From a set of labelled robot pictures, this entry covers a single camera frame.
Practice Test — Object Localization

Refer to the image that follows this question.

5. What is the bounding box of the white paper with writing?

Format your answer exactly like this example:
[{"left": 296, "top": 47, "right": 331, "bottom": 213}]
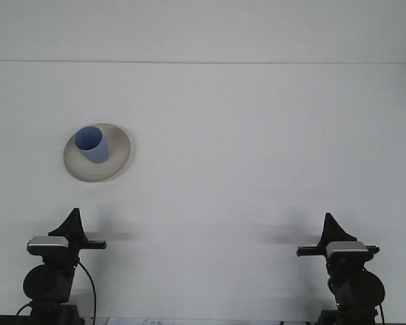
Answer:
[{"left": 106, "top": 317, "right": 172, "bottom": 325}]

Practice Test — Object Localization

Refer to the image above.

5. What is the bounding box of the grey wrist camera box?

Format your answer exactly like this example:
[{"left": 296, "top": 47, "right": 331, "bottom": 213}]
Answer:
[
  {"left": 26, "top": 236, "right": 71, "bottom": 255},
  {"left": 325, "top": 240, "right": 366, "bottom": 257}
]

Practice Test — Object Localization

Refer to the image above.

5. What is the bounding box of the pale blue cup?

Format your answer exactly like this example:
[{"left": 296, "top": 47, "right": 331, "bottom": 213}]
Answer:
[{"left": 73, "top": 125, "right": 109, "bottom": 165}]

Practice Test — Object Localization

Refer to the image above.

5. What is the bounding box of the pale round plate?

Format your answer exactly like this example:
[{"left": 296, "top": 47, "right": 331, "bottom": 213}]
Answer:
[{"left": 63, "top": 122, "right": 133, "bottom": 184}]

